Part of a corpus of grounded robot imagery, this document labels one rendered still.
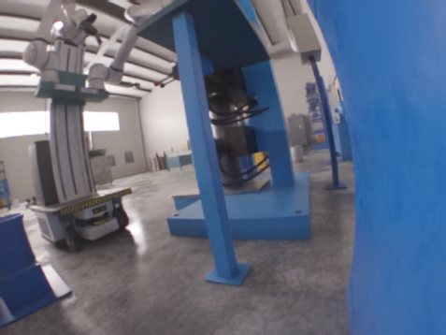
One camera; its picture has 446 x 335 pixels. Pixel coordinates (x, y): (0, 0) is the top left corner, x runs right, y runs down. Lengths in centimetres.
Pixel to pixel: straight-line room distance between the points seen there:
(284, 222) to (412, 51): 84
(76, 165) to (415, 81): 180
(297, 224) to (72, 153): 168
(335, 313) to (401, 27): 58
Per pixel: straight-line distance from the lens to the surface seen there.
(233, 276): 74
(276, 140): 144
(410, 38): 17
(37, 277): 102
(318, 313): 59
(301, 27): 188
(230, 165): 157
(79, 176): 176
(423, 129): 18
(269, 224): 93
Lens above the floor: 45
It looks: 4 degrees down
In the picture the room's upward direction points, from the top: 10 degrees counter-clockwise
